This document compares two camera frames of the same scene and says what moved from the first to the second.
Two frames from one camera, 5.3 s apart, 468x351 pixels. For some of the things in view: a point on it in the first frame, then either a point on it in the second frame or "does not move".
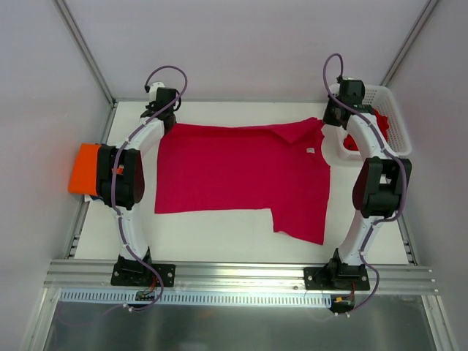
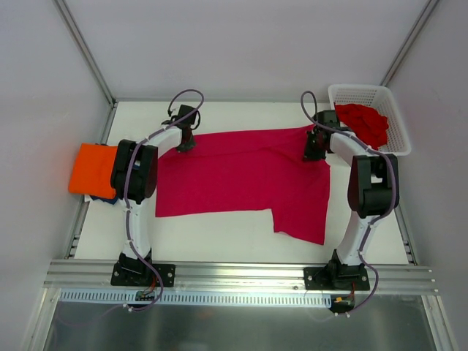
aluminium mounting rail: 235,276 does not move
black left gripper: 152,112 to 186,142
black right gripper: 332,115 to 313,147
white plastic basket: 379,98 does not move
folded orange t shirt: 82,179 does not move
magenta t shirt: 282,167 does not move
